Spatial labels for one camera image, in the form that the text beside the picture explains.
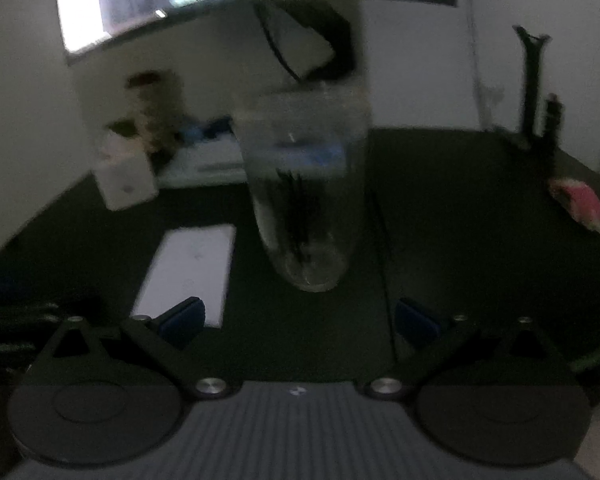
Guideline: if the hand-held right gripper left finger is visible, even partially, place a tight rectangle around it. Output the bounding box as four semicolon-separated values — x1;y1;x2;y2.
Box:
29;297;242;402

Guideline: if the dark device with blue light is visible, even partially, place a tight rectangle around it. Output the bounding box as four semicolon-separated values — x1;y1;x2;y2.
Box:
570;337;600;378

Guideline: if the white tissue box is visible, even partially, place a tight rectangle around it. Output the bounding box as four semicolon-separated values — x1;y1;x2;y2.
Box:
95;125;159;212

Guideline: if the white backlit keyboard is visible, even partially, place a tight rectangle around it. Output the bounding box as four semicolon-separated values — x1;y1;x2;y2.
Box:
157;119;248;189

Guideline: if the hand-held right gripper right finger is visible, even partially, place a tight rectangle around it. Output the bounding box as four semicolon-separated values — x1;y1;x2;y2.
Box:
358;297;576;402

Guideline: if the black monitor cable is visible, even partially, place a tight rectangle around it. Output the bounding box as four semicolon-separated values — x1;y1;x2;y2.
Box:
254;2;303;83

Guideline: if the pink object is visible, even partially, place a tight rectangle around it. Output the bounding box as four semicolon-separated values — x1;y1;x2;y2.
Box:
549;176;600;234

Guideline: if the clear tall glass cup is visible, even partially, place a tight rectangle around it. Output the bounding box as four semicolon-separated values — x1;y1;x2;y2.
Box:
232;85;373;293

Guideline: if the patterned canister with brown lid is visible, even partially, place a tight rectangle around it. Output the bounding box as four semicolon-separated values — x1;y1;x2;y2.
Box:
125;72;186;157

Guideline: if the white rectangular pad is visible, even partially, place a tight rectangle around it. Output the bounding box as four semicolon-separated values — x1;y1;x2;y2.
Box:
131;224;237;329

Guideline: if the black upright stand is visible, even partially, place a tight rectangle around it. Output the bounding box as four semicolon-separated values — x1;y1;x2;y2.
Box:
511;24;567;152

